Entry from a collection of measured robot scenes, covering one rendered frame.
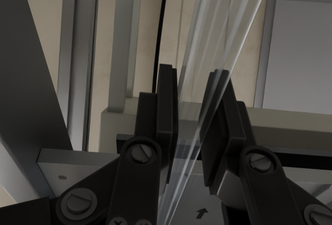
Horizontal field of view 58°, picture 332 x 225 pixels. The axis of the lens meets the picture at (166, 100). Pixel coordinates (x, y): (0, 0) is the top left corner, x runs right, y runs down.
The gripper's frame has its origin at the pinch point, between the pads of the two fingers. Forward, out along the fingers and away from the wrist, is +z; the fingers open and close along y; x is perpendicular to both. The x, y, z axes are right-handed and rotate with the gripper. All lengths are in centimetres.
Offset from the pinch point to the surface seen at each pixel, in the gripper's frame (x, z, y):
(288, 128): -29.5, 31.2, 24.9
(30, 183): -7.4, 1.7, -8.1
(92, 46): -13.8, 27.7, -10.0
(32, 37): -0.1, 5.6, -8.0
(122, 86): -25.9, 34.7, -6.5
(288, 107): -154, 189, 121
